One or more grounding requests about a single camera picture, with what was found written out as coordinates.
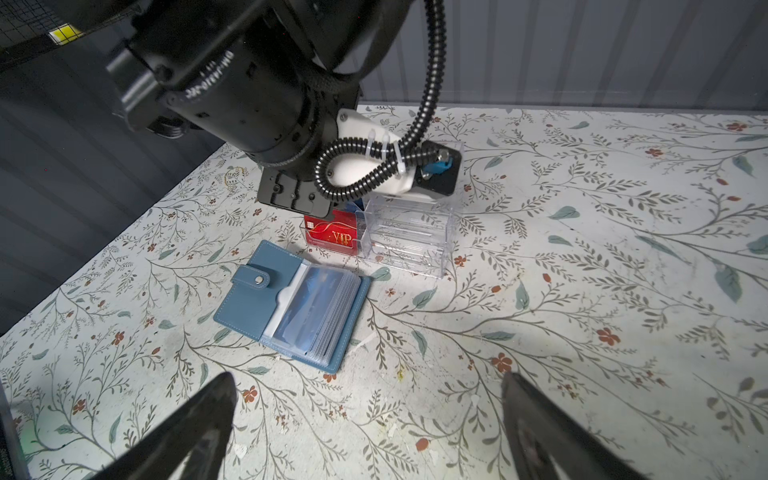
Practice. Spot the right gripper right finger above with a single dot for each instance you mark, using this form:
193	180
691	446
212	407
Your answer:
545	442

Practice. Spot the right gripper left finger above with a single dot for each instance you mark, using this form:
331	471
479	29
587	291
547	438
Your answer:
194	437

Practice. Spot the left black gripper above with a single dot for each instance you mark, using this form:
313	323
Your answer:
283	192

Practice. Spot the blue leather card holder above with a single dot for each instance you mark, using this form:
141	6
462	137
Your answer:
261	290

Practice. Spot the clear acrylic organizer box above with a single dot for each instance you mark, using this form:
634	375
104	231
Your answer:
413	236

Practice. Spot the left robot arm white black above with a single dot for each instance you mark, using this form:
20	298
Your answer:
233	69

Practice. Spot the red card in organizer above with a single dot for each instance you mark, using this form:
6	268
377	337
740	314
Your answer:
339	233

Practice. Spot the floral patterned table mat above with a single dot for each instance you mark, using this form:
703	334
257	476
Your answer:
616	260

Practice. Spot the yellow tag on basket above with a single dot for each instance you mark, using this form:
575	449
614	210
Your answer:
64	34

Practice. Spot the left wrist camera white housing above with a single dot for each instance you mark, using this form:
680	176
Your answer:
434	181

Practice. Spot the black wire wall basket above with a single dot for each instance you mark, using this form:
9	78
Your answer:
25	24

